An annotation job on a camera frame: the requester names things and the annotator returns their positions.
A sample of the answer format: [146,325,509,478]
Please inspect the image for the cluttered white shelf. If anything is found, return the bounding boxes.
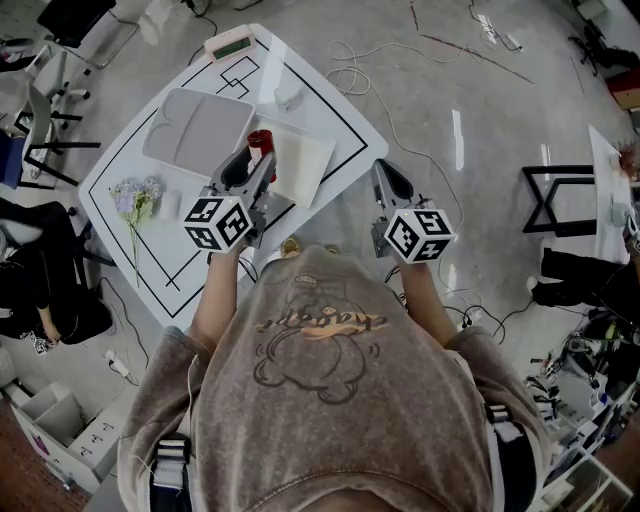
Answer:
[522,319,640,512]

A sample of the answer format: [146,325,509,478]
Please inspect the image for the small white round holder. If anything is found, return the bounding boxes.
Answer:
[273,83,305,112]

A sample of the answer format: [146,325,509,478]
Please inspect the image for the black office chair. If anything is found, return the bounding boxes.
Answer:
[36,0,142,70]

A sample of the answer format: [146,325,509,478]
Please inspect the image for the white storage cabinet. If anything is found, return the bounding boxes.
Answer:
[8,381,122,495]

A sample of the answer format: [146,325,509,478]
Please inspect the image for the grey swivel chair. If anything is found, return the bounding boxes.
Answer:
[0,38,92,132]

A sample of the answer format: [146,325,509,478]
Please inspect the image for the person's left forearm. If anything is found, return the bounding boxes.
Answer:
[188,246,247,362]

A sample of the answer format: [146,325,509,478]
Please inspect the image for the purple flower bouquet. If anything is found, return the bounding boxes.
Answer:
[108,175,165,290]

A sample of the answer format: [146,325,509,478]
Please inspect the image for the white translucent box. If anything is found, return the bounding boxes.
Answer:
[253,114,338,209]

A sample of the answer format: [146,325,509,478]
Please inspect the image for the small red bottle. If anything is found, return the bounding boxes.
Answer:
[246,129,277,162]

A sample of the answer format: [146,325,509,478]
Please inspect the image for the grey divided tray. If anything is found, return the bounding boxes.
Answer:
[141,87,257,180]

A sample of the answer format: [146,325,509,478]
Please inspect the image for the white power strip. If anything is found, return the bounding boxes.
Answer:
[103,348,132,377]

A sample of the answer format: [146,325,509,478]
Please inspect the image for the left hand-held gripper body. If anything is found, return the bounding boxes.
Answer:
[183,180,297,253]

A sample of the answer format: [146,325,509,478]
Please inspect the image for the person's right forearm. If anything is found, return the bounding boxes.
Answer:
[398,257,459,351]

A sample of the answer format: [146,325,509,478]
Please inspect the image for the person's brown printed shirt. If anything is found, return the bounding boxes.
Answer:
[116,244,554,512]

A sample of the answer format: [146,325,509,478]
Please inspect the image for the black floor cable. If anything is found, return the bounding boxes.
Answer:
[94,276,152,387]

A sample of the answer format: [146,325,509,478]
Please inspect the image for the harness strap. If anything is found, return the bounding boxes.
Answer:
[148,433,195,512]
[483,402,540,512]

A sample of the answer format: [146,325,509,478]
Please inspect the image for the small white cup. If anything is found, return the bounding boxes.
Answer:
[158,189,182,222]

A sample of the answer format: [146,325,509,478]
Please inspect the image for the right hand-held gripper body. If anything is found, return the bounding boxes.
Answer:
[369,193,458,265]

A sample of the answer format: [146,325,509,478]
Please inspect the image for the black star-base chair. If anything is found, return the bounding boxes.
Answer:
[568,21,629,77]

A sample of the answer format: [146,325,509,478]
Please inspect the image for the red box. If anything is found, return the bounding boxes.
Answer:
[606,68,640,112]

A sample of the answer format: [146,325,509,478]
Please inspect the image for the black metal stand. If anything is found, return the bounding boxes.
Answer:
[15,108,103,192]

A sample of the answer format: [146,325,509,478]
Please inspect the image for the white side table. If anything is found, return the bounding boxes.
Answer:
[587,124,635,265]

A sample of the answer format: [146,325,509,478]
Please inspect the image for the black table frame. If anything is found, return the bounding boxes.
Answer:
[521,164,597,238]

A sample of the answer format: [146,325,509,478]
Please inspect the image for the long white floor cable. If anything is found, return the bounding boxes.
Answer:
[323,39,501,326]

